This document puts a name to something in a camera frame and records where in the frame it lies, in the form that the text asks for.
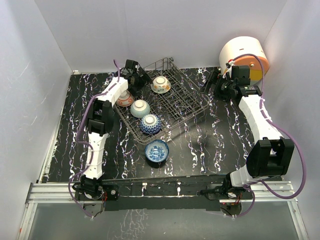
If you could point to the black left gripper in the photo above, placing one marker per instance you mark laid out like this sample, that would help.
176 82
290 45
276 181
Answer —
145 80

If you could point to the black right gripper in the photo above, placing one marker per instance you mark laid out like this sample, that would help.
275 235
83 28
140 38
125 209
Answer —
213 78

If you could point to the yellow flower pattern bowl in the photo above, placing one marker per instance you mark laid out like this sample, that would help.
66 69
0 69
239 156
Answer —
160 85

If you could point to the orange leaf pattern bowl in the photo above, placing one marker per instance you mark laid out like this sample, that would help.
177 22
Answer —
125 99

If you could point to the green line pattern bowl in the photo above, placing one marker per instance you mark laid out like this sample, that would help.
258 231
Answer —
139 108

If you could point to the red diamond pattern bowl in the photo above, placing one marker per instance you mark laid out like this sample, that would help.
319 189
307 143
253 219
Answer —
150 124

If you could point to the blue rose pattern bowl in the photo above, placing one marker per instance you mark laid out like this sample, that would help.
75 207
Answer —
156 151

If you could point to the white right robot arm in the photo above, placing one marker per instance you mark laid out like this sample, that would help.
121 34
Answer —
271 153

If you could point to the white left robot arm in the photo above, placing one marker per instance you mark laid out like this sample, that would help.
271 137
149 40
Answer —
98 122

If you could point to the round drawer cabinet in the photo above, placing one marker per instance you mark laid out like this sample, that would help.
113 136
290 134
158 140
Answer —
239 51

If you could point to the grey wire dish rack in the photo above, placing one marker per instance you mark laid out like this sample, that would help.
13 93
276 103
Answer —
181 104

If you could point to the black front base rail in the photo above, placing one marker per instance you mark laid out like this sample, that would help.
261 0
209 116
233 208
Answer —
170 193

